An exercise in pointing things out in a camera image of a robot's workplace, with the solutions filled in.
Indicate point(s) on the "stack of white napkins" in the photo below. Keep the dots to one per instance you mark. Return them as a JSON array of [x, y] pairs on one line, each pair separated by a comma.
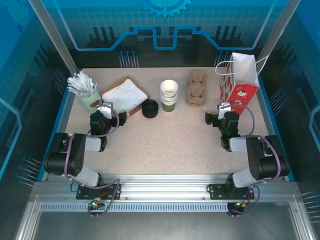
[[123, 93]]

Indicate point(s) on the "light green jar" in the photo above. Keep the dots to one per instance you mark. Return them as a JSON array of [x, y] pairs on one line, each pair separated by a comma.
[[87, 105]]

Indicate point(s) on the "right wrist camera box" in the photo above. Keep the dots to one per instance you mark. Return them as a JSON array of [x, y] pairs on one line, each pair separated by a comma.
[[222, 110]]

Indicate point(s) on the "small connector with green light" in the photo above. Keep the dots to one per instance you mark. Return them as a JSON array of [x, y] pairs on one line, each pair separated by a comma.
[[94, 203], [241, 205]]

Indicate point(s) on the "steel sheet shelf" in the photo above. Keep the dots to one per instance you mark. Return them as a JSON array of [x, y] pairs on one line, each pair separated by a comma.
[[162, 227]]

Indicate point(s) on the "brown pulp cup carrier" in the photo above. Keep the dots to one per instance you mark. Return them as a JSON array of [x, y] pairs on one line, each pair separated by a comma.
[[197, 87]]

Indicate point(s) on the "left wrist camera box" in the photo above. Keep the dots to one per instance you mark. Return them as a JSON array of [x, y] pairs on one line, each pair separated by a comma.
[[107, 110]]

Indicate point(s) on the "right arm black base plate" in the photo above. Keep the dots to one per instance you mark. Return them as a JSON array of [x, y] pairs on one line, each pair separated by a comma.
[[216, 192]]

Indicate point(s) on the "black plastic cup lid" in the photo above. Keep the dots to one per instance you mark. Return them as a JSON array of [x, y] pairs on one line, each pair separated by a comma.
[[150, 106]]

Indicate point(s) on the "aluminium frame post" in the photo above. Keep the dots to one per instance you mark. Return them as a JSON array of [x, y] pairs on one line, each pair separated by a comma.
[[277, 32], [52, 32]]

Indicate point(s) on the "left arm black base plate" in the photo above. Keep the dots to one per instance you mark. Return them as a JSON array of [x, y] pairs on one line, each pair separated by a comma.
[[82, 193]]

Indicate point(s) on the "aluminium frame rail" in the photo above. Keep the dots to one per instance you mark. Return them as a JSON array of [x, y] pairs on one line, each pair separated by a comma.
[[162, 186]]

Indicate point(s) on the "white napkins on box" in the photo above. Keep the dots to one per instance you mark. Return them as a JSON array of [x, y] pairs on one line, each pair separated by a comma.
[[136, 110]]

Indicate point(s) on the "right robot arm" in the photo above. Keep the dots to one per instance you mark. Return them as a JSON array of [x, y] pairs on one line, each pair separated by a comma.
[[265, 160]]

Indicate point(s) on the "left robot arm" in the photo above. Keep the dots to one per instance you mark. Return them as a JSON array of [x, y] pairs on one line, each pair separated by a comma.
[[75, 160]]

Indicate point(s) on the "red white paper gift bag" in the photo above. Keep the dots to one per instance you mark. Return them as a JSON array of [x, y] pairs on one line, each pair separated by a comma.
[[240, 95]]

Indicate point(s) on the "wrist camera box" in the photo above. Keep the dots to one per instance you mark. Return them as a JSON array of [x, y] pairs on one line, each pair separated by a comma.
[[107, 110], [222, 110]]

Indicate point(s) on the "blue table border frame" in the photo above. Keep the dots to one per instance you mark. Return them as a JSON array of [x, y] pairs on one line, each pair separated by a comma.
[[269, 112]]

